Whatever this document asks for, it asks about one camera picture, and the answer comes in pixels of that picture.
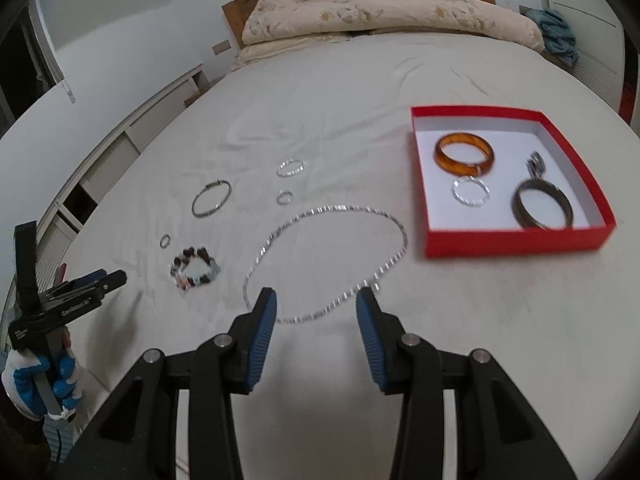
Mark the beige wall switch plate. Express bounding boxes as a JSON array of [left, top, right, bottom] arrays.
[[212, 40, 231, 55]]

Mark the dark brown bangle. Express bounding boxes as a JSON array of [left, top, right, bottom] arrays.
[[511, 179, 574, 231]]

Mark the silver chain necklace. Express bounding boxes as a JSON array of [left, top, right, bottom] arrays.
[[241, 204, 409, 325]]

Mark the silver cuff bracelet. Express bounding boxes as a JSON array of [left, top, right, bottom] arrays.
[[191, 179, 234, 219]]

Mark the beige floral duvet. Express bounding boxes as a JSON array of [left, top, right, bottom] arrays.
[[232, 0, 544, 70]]

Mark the white wardrobe door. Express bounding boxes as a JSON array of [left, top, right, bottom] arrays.
[[548, 0, 625, 110]]

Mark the red cardboard jewelry box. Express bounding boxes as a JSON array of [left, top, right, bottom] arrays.
[[411, 105, 616, 258]]

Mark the amber orange bangle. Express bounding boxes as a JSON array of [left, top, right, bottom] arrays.
[[434, 131, 495, 178]]

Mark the white blue gloved hand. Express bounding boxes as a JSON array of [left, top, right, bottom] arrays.
[[1, 327, 81, 422]]

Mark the thin silver hoop ring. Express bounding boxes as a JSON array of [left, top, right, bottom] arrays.
[[450, 174, 492, 208]]

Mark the twisted silver ring pair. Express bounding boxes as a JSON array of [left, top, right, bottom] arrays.
[[275, 157, 306, 179]]

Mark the blue crumpled cloth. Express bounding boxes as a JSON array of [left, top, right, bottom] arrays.
[[525, 8, 579, 68]]

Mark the white bed sheet mattress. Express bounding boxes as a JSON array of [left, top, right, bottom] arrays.
[[66, 34, 639, 479]]

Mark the silver wristwatch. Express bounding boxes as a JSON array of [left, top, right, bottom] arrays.
[[526, 152, 546, 180]]

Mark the black white beaded bracelet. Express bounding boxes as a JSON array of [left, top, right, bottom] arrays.
[[169, 245, 222, 292]]

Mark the dark window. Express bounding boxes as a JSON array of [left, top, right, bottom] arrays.
[[1, 0, 65, 136]]

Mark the red object beside wardrobe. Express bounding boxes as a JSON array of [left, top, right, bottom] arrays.
[[618, 84, 637, 125]]

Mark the wooden nightstand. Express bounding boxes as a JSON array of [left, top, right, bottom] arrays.
[[183, 92, 202, 107]]

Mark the white low wall cabinet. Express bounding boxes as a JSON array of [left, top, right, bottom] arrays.
[[0, 62, 212, 302]]

